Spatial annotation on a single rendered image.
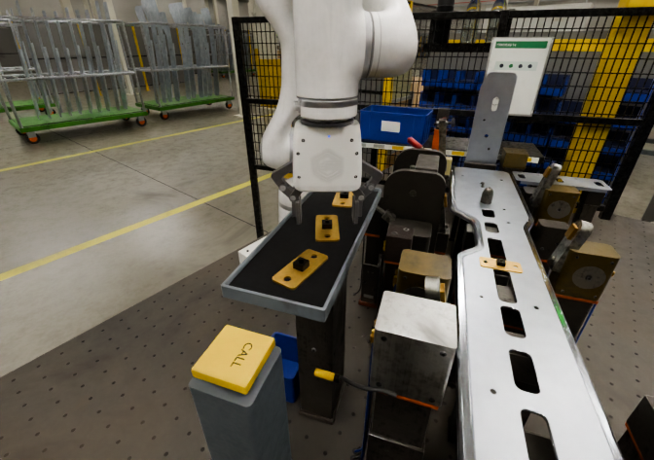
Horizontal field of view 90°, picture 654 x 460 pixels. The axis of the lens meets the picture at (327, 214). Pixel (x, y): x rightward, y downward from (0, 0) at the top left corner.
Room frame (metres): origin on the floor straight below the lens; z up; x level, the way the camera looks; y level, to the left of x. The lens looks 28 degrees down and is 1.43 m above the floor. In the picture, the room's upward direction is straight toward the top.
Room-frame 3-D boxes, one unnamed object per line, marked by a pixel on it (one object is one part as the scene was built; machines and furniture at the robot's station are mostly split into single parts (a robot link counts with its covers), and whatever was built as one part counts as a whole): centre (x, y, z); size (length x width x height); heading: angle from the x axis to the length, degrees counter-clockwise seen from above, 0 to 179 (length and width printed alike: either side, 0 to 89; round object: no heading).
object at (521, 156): (1.24, -0.74, 0.88); 0.08 x 0.08 x 0.36; 72
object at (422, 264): (0.49, -0.16, 0.89); 0.12 x 0.08 x 0.38; 72
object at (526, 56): (1.52, -0.80, 1.30); 0.23 x 0.02 x 0.31; 72
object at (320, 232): (0.47, 0.00, 1.17); 0.08 x 0.04 x 0.01; 1
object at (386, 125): (1.55, -0.32, 1.10); 0.30 x 0.17 x 0.13; 64
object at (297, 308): (0.47, 0.01, 1.16); 0.37 x 0.14 x 0.02; 162
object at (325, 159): (0.47, 0.00, 1.29); 0.10 x 0.07 x 0.11; 91
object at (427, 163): (0.74, -0.22, 0.95); 0.18 x 0.13 x 0.49; 162
